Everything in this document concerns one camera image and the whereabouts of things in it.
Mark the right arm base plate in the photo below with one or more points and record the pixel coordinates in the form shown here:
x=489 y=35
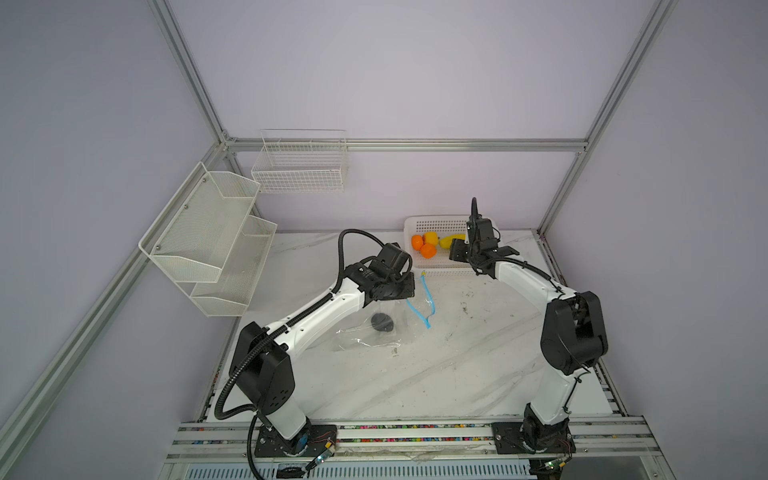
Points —
x=528 y=437

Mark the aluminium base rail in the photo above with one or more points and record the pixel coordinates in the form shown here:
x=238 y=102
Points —
x=421 y=441

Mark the yellow banana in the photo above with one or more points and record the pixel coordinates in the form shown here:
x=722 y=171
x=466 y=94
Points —
x=447 y=242

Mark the clear zip top bag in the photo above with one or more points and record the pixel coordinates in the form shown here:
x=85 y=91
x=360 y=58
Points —
x=412 y=317

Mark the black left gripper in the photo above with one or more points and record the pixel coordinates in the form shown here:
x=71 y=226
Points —
x=408 y=291

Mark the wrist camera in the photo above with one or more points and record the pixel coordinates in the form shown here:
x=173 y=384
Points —
x=392 y=262
x=481 y=231

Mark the black avocado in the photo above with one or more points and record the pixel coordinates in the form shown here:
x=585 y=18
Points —
x=382 y=322

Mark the white mesh two-tier shelf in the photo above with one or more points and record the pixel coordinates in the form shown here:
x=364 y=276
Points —
x=209 y=242

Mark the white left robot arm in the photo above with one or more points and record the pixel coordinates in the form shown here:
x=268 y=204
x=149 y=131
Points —
x=261 y=378

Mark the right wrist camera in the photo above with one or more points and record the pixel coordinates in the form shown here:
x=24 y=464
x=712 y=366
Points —
x=481 y=231

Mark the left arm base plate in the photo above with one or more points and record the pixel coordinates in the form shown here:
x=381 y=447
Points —
x=310 y=441

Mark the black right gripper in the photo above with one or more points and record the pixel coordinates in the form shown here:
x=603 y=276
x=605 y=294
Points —
x=454 y=252

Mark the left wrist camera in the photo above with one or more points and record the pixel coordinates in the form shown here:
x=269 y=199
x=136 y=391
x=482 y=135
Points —
x=392 y=262

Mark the white perforated plastic basket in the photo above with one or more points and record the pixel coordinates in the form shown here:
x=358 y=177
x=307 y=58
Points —
x=445 y=226

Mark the aluminium frame post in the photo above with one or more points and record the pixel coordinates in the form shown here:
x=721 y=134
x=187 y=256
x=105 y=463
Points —
x=638 y=53

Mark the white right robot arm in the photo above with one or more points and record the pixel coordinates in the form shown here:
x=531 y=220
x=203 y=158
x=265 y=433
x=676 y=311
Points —
x=573 y=337

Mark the large orange fruit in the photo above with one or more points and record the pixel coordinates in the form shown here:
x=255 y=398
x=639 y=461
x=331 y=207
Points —
x=417 y=242

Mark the white wire wall basket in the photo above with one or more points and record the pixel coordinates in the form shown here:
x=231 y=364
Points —
x=301 y=161

